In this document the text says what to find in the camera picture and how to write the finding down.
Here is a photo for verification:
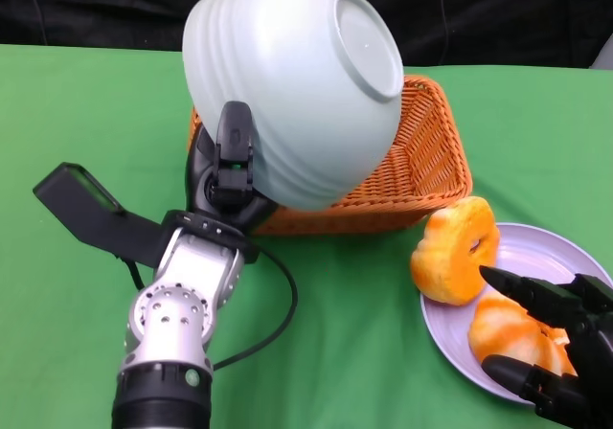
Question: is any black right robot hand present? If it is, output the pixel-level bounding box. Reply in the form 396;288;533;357
478;264;613;429

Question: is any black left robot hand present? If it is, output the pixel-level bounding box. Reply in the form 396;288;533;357
185;101;279;237

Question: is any orange white ring bread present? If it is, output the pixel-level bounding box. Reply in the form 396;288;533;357
467;290;579;377
410;196;501;306

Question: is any pale green bowl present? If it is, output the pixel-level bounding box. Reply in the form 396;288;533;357
181;0;406;213

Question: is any lavender round plate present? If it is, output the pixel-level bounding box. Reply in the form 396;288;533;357
420;222;613;405

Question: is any orange wicker basket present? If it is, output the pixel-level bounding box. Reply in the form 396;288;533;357
186;74;474;237

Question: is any green tablecloth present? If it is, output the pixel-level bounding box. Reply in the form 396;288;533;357
0;43;613;429

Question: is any black backdrop curtain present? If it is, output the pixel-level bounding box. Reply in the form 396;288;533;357
0;0;613;71

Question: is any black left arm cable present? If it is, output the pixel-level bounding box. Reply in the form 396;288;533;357
210;241;299;372

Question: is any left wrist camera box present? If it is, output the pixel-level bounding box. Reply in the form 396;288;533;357
32;162;169;270

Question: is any thin pale hanging cable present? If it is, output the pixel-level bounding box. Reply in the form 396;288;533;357
436;0;450;66

